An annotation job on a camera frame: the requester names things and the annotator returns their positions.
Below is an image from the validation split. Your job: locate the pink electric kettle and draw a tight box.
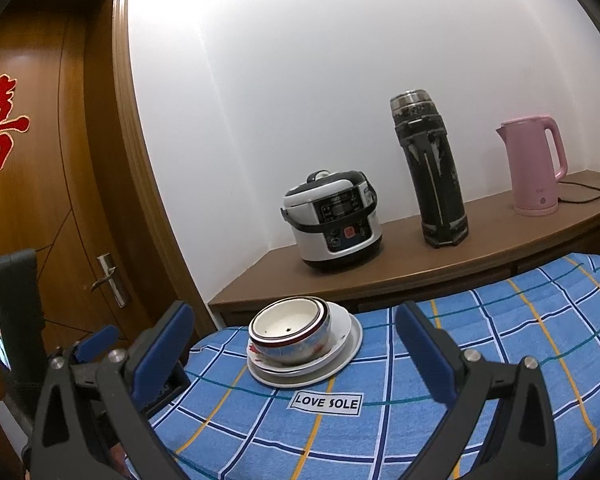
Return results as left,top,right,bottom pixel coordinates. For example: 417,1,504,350
496,116,568,218

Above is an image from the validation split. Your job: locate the red paper door decoration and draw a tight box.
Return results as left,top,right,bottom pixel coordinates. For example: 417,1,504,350
0,75,31,175

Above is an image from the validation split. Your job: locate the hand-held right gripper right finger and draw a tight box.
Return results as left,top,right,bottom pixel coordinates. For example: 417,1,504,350
395,301,561,480

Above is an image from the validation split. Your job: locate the plain white plate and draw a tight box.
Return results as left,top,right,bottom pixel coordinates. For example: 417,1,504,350
246,312,364,388

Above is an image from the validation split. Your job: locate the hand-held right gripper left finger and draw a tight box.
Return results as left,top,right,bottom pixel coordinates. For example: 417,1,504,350
27,300,196,480

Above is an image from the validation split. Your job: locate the wooden door frame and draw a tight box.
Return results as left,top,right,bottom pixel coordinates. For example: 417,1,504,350
82,0,216,346

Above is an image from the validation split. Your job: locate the white and black rice cooker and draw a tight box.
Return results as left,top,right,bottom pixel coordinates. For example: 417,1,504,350
280,170,385,275

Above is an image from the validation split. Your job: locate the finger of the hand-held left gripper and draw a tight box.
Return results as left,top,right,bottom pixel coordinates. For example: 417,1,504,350
140,347,192,406
74,324,120,364

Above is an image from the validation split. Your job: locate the brown wooden cabinet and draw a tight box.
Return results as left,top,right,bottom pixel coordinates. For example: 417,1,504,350
207,170,600,328

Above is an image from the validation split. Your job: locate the blue plaid blanket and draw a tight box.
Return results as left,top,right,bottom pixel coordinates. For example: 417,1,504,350
145,252,600,480

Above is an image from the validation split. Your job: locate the metal door handle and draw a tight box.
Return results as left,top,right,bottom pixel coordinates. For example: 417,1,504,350
91,253,132,308

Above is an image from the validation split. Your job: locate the brown wooden door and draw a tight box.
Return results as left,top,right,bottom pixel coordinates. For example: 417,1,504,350
0,0,181,461

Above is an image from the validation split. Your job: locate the stainless steel bowl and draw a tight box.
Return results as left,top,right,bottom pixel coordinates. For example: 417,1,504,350
249,302,334,367

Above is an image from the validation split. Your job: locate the black thermos flask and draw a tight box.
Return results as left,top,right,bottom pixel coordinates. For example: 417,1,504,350
390,90,470,250

